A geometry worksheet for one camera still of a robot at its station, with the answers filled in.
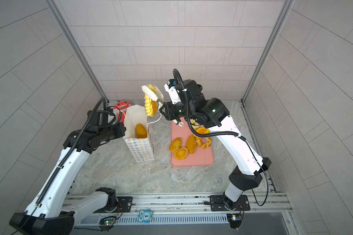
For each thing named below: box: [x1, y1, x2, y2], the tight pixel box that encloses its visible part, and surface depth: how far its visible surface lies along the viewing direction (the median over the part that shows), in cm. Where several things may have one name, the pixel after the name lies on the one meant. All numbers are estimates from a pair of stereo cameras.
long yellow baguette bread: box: [135, 123, 148, 139], surface depth 92 cm
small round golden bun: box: [169, 137, 182, 153], surface depth 89 cm
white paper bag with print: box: [123, 104, 155, 163], surface depth 76 cm
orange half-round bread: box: [195, 127, 211, 135], surface depth 98 cm
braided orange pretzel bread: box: [195, 136, 212, 149], surface depth 93 cm
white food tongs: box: [141, 85, 166, 111], surface depth 61 cm
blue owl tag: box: [136, 209, 153, 224], surface depth 68 cm
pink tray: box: [170, 117, 214, 167], surface depth 88 cm
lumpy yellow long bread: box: [143, 84, 159, 118], surface depth 63 cm
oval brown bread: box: [185, 134, 197, 155], surface depth 91 cm
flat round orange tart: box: [173, 146, 189, 161], surface depth 86 cm
